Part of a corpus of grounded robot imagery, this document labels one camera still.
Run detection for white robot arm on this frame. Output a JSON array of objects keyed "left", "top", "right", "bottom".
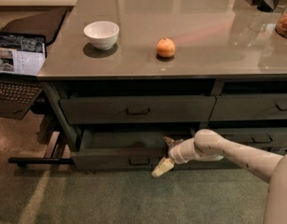
[{"left": 152, "top": 129, "right": 287, "bottom": 224}]

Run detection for white ceramic bowl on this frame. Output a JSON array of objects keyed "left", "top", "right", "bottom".
[{"left": 84, "top": 21, "right": 119, "bottom": 50}]

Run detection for black laptop stand base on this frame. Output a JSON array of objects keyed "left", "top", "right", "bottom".
[{"left": 7, "top": 132, "right": 75, "bottom": 167}]

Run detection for open black laptop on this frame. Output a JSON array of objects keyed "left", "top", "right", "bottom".
[{"left": 0, "top": 31, "right": 47, "bottom": 119}]

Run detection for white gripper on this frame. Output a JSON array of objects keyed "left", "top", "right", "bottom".
[{"left": 152, "top": 136, "right": 197, "bottom": 177}]

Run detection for orange round fruit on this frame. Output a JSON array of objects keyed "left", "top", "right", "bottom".
[{"left": 157, "top": 38, "right": 175, "bottom": 58}]

